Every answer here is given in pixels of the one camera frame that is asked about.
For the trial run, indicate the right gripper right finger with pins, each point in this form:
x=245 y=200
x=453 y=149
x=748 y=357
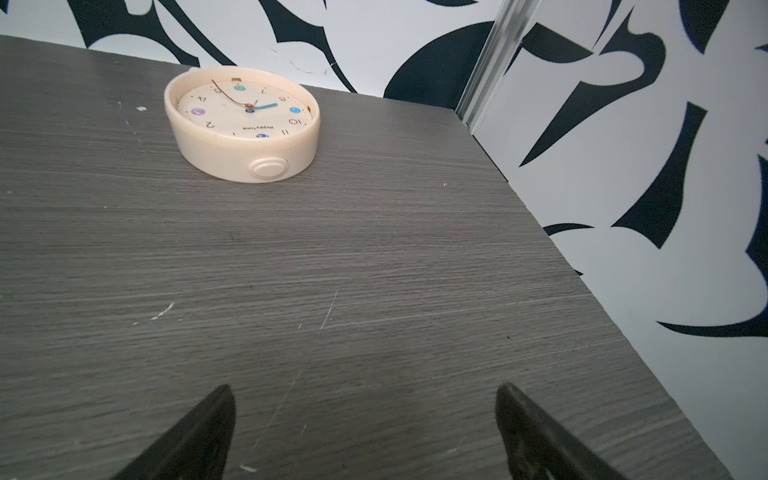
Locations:
x=538 y=446

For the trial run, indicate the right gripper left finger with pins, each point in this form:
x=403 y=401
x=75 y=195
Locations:
x=196 y=447

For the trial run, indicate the pink round clock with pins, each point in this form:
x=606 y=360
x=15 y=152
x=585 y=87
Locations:
x=243 y=125

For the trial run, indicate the aluminium frame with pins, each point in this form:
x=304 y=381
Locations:
x=505 y=36

